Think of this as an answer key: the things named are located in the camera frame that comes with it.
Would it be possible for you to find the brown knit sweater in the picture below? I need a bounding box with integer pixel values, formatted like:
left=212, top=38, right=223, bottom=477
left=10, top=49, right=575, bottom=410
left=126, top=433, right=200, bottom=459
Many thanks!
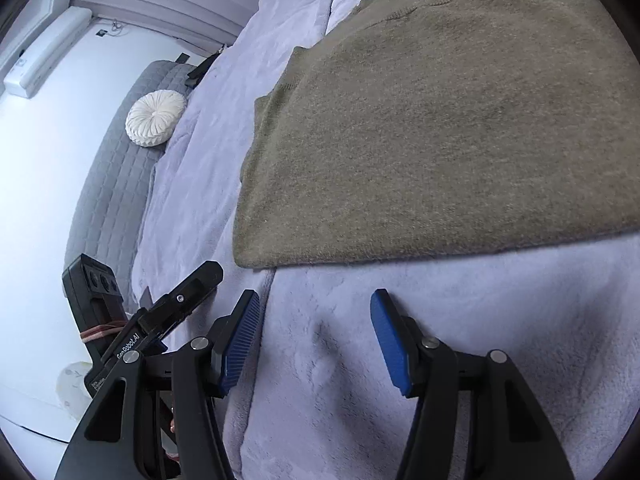
left=232, top=0, right=639, bottom=269

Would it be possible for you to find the grey quilted headboard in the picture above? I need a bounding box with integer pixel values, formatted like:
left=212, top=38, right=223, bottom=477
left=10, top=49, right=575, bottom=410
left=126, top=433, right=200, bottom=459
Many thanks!
left=64, top=60, right=194, bottom=312

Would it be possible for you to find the white round pleated cushion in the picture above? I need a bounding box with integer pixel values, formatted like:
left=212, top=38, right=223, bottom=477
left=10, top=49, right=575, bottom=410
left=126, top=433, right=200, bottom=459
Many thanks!
left=125, top=90, right=186, bottom=148

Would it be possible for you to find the lavender fleece blanket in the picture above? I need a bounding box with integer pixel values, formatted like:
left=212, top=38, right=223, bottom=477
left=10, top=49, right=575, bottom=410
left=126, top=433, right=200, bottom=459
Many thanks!
left=132, top=0, right=639, bottom=479

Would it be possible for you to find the black object beside pillow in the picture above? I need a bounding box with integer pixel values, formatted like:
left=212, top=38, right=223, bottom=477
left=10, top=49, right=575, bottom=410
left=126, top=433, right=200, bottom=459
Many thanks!
left=184, top=44, right=228, bottom=89

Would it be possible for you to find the white air conditioner unit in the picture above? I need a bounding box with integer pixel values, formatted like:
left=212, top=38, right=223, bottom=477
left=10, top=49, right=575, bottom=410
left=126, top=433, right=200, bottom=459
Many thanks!
left=3, top=6, right=92, bottom=99

